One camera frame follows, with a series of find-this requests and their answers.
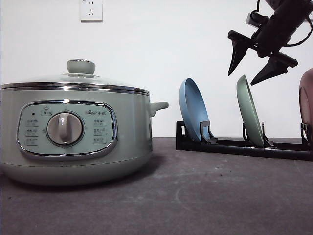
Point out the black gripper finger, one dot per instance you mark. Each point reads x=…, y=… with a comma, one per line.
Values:
x=278, y=64
x=241, y=44

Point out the black plate rack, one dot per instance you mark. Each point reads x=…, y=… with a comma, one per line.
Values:
x=302, y=151

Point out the white wall socket left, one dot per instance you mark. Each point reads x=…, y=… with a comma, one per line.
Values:
x=91, y=11

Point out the green electric steamer pot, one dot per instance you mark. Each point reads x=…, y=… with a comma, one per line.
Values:
x=74, y=137

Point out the pink plate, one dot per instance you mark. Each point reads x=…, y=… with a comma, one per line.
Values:
x=306, y=97

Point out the blue plate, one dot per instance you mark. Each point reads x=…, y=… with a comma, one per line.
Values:
x=192, y=107

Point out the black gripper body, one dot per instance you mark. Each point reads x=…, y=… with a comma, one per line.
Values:
x=271, y=36

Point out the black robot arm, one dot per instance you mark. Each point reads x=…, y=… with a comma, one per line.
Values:
x=293, y=12

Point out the green plate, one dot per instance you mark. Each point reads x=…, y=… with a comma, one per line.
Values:
x=250, y=111

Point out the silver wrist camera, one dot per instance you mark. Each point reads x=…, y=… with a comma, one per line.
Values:
x=256, y=19

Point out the glass steamer lid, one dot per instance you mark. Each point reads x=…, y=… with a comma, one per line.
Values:
x=80, y=74

